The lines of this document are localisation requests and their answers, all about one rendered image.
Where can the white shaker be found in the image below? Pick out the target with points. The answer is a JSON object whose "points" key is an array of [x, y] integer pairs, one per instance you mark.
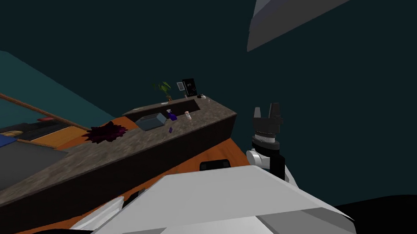
{"points": [[188, 115]]}

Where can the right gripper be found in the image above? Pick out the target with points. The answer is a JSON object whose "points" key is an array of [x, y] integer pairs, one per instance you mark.
{"points": [[267, 125]]}

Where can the wooden framed mirror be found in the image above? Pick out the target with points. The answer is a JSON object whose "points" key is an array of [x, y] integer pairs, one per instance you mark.
{"points": [[15, 121]]}

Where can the dark magenta spiky plant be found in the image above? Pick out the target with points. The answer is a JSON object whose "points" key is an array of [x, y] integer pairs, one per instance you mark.
{"points": [[105, 133]]}

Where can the small grey picture frame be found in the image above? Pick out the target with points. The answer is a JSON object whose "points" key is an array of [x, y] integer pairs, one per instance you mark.
{"points": [[180, 86]]}

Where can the grey range hood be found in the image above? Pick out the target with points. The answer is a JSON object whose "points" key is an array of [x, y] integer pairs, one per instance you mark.
{"points": [[297, 9]]}

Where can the grey box appliance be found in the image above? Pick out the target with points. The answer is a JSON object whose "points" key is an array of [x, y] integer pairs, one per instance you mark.
{"points": [[151, 122]]}

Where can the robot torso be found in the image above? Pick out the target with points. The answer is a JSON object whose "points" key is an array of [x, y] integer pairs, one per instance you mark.
{"points": [[215, 198]]}

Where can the green potted plant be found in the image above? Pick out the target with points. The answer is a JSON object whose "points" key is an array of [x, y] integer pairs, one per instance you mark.
{"points": [[164, 87]]}

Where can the blue spray bottle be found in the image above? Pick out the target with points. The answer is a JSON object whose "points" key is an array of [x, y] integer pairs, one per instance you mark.
{"points": [[172, 116]]}

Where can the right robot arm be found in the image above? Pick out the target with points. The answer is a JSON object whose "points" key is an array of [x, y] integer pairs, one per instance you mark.
{"points": [[276, 162]]}

